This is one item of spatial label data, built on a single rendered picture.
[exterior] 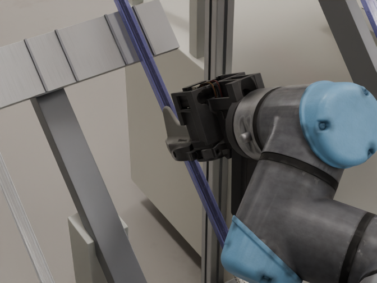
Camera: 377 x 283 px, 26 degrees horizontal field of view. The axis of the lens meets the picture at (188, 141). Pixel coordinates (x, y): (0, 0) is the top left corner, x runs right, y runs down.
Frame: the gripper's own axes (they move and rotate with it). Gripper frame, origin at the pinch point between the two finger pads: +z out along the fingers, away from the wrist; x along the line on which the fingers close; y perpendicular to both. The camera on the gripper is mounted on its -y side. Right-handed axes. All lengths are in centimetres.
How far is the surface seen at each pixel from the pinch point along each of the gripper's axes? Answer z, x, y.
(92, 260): 7.9, 13.5, -11.4
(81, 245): 8.7, 14.0, -9.1
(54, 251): 115, -8, -34
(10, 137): 157, -17, -6
